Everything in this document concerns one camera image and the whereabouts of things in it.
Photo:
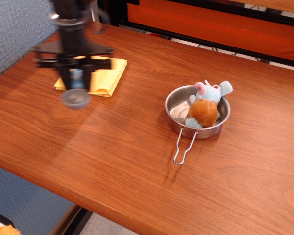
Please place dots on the blue plush mouse toy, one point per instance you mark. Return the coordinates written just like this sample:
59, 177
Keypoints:
203, 111

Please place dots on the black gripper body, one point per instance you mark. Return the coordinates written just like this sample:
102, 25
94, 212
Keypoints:
72, 50

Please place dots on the orange panel with black frame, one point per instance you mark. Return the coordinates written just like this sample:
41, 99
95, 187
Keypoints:
263, 29

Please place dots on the silver pan with wire handle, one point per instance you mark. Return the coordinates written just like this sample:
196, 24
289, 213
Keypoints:
177, 108

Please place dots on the blue handled grey spoon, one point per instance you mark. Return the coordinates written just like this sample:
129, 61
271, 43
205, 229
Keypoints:
77, 96

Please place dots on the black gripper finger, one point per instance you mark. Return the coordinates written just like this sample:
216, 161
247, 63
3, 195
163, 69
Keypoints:
87, 75
64, 73

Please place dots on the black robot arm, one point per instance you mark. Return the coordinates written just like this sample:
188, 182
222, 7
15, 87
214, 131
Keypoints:
71, 14

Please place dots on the orange object at corner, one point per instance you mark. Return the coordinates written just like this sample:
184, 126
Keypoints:
9, 230

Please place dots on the yellow folded cloth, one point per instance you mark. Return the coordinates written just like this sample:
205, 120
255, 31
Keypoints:
103, 81

